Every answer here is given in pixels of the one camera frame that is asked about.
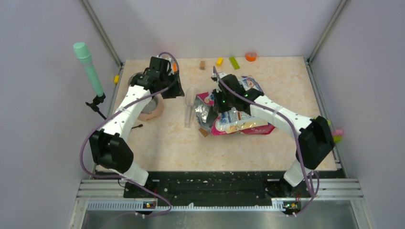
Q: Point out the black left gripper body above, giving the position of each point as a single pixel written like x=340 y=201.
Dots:
x=174 y=89

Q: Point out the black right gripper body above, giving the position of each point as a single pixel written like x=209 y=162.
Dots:
x=223 y=103

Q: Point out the pet food bag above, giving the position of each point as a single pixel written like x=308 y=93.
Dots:
x=230 y=122

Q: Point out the pink double bowl stand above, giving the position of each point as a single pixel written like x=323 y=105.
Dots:
x=155 y=112

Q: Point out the clear plastic scoop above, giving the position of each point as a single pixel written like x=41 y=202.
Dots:
x=189 y=103

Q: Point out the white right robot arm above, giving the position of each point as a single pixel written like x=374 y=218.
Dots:
x=312 y=136

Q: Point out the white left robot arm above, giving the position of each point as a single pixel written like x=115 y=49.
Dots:
x=108 y=143

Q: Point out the steel pet bowl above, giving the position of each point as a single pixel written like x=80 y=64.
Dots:
x=133 y=80
x=151 y=106

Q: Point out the small brown wooden block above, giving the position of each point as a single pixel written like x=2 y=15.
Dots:
x=203 y=132

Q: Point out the lime green block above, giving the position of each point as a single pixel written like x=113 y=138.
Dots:
x=234 y=63

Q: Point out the yellow block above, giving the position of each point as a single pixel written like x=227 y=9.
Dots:
x=219 y=62

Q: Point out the orange tape roll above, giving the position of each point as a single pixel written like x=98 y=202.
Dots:
x=251 y=56

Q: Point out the mint green microphone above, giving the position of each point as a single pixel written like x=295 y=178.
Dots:
x=84 y=56

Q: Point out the pink and yellow toy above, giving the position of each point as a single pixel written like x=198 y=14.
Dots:
x=337 y=135

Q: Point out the small yellow clip on rail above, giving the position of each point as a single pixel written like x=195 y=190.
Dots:
x=116 y=79

